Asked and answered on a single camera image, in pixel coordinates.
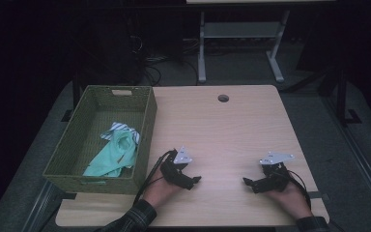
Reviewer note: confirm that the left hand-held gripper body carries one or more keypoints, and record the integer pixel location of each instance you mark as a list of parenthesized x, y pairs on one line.
[(174, 170)]

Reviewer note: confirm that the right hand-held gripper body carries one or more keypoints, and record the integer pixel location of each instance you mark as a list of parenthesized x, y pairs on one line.
[(275, 175)]

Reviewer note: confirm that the mint green striped garment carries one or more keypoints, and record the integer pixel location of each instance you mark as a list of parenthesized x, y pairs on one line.
[(116, 156)]

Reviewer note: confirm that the green woven basket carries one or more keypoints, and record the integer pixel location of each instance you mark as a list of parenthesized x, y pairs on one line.
[(77, 135)]

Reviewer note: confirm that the person's left hand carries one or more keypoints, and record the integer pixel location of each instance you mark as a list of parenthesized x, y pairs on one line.
[(157, 193)]

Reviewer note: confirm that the person's right hand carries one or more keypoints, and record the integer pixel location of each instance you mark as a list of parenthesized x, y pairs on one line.
[(291, 199)]

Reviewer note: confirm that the black metal stand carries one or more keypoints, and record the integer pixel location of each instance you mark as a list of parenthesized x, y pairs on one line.
[(343, 96)]

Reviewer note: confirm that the metal floor rail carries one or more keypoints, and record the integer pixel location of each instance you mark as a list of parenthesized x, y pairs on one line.
[(360, 158), (38, 209)]

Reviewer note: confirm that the white metal frame desk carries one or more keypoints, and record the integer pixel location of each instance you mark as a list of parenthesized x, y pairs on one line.
[(238, 30)]

